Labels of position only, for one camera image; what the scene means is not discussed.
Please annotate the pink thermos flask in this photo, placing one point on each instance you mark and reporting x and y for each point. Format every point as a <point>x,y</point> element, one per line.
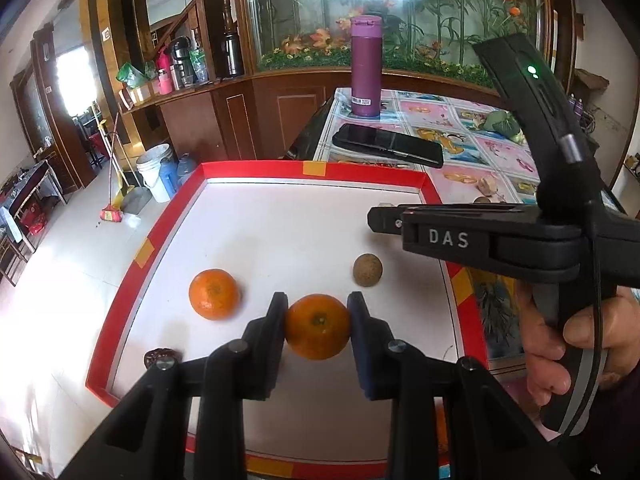
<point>164,77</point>

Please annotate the brown longan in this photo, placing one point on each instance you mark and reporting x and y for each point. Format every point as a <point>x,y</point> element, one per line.
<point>367,270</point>
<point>481,200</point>

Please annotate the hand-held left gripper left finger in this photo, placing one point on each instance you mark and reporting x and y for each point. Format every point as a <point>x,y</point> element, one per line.
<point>272,350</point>

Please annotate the purple thermos bottle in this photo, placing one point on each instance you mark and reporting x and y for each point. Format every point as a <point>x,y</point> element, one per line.
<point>366,70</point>

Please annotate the glass bamboo flower panel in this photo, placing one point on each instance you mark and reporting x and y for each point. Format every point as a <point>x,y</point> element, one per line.
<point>440,20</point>

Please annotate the printed plastic tablecloth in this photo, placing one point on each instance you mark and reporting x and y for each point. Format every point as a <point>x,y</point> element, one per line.
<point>430,110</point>

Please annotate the dark wooden side table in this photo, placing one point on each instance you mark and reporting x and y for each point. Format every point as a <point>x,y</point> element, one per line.
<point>25,190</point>

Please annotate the white plastic bucket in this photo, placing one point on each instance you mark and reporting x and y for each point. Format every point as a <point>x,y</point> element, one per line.
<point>152,180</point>

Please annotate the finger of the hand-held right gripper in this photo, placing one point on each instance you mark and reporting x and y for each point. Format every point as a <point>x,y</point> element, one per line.
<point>450,240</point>
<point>385,220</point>

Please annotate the wooden sideboard cabinet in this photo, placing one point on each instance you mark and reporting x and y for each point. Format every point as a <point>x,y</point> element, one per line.
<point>200,120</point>

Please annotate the steel thermos flask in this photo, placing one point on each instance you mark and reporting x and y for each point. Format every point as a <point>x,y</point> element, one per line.
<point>179,60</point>

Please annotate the brown cardboard box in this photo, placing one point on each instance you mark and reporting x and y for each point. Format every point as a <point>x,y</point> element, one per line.
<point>590,80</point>

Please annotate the small dark red date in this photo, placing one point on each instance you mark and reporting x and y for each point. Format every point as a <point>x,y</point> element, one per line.
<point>160,355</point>

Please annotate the broom and dustpan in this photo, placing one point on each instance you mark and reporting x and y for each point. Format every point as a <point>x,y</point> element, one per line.
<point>111,215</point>

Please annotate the green plastic bag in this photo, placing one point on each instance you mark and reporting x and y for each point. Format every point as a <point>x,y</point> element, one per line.
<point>131,75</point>

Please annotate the grey dustpan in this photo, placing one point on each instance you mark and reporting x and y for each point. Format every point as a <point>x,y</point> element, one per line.
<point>135,200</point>

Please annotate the person's right hand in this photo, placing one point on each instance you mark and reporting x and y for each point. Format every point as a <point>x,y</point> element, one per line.
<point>542,370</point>

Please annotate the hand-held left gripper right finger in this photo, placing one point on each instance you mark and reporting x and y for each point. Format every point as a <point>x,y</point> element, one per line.
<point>362,350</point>

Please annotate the green leaf-wrapped dumpling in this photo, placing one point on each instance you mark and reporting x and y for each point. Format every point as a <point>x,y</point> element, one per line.
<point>500,122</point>

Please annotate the person's right forearm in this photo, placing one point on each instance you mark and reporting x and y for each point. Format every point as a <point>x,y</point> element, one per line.
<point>617,435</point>

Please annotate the black smartphone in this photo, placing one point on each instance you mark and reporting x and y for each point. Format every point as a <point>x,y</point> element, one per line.
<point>385,142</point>

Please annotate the black thermos flask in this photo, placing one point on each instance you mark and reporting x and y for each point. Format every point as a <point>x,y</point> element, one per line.
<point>231,52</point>

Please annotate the red white cardboard tray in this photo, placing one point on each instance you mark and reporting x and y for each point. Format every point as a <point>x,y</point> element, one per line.
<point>280,225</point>

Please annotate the orange tangerine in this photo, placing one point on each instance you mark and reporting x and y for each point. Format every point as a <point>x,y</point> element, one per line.
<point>215,294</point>
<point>317,327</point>

